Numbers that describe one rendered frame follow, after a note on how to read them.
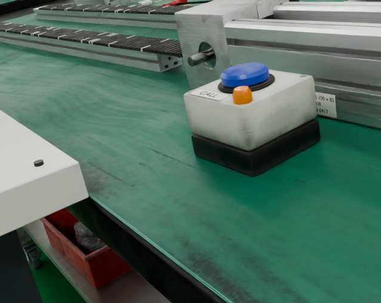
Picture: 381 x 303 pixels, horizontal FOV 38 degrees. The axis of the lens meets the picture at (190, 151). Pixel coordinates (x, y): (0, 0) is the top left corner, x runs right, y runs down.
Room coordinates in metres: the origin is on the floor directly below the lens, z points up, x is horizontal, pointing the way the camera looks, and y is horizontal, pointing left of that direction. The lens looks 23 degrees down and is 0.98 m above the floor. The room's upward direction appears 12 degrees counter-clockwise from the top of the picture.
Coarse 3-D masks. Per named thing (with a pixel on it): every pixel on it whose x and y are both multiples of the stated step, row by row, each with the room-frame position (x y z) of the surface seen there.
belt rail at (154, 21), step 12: (36, 12) 1.67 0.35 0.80; (48, 12) 1.59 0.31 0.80; (60, 12) 1.52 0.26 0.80; (72, 12) 1.46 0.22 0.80; (84, 12) 1.40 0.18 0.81; (96, 12) 1.34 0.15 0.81; (108, 24) 1.30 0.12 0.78; (120, 24) 1.25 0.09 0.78; (132, 24) 1.21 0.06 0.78; (144, 24) 1.17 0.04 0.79; (156, 24) 1.13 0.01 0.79; (168, 24) 1.09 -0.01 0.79
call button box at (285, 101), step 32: (192, 96) 0.45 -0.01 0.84; (224, 96) 0.42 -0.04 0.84; (256, 96) 0.41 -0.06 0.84; (288, 96) 0.41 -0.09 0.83; (192, 128) 0.45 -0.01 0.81; (224, 128) 0.41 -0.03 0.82; (256, 128) 0.40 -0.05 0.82; (288, 128) 0.41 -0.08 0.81; (224, 160) 0.42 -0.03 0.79; (256, 160) 0.39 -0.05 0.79
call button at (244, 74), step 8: (240, 64) 0.46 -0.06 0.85; (248, 64) 0.45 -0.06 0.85; (256, 64) 0.45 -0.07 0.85; (224, 72) 0.45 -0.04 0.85; (232, 72) 0.44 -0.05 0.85; (240, 72) 0.44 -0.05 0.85; (248, 72) 0.43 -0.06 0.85; (256, 72) 0.43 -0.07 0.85; (264, 72) 0.43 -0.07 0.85; (224, 80) 0.44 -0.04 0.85; (232, 80) 0.43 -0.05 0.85; (240, 80) 0.43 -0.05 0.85; (248, 80) 0.42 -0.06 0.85; (256, 80) 0.43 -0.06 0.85; (264, 80) 0.43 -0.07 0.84
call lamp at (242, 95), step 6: (234, 90) 0.40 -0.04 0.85; (240, 90) 0.40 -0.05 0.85; (246, 90) 0.40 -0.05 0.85; (234, 96) 0.40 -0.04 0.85; (240, 96) 0.40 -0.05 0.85; (246, 96) 0.40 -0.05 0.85; (252, 96) 0.40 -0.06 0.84; (234, 102) 0.40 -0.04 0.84; (240, 102) 0.40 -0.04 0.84; (246, 102) 0.40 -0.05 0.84
